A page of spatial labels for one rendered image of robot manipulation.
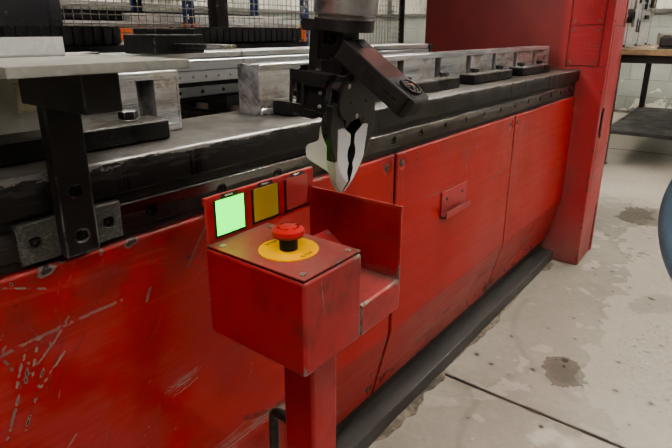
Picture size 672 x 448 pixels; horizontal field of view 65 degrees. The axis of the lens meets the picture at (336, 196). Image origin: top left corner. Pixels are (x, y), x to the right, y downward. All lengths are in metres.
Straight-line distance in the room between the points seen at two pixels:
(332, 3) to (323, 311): 0.34
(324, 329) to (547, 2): 2.11
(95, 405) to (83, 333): 0.11
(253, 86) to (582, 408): 1.29
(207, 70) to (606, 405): 1.43
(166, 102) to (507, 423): 1.23
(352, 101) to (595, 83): 1.92
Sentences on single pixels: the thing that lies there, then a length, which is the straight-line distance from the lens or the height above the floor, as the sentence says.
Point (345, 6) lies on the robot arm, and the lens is 0.61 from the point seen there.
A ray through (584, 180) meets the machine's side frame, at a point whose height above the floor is 0.40.
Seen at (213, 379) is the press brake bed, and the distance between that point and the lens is 0.94.
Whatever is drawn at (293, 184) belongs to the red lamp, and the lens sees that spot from 0.74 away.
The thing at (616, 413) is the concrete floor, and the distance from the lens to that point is 1.79.
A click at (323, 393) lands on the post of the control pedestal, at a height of 0.56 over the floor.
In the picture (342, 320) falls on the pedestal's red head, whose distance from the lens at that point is 0.64.
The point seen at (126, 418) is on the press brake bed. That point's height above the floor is 0.51.
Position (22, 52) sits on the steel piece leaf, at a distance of 0.70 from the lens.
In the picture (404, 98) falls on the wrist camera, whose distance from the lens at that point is 0.58.
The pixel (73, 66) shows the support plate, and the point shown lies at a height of 1.00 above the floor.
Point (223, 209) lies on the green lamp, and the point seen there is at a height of 0.82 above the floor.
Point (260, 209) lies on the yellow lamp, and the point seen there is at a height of 0.80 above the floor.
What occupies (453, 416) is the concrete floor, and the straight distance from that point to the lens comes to 1.63.
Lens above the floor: 1.03
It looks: 17 degrees down
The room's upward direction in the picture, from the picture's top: straight up
